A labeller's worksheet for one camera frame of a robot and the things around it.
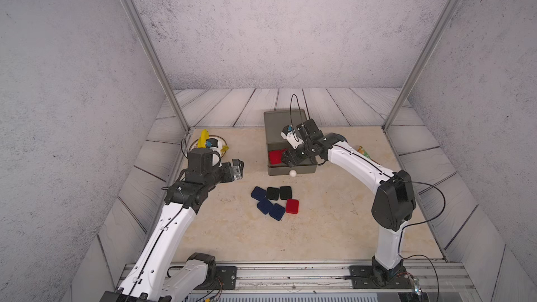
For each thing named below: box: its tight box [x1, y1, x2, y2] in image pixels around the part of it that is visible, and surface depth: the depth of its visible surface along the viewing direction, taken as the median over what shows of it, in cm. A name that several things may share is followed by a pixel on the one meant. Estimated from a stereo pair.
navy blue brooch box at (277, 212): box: [269, 203, 286, 221], surface depth 91 cm
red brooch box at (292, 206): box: [285, 198, 300, 215], surface depth 92 cm
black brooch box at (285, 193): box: [279, 185, 293, 200], surface depth 96 cm
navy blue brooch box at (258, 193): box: [251, 185, 267, 202], surface depth 96 cm
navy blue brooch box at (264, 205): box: [257, 198, 273, 215], surface depth 93 cm
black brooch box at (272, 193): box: [265, 186, 279, 201], surface depth 95 cm
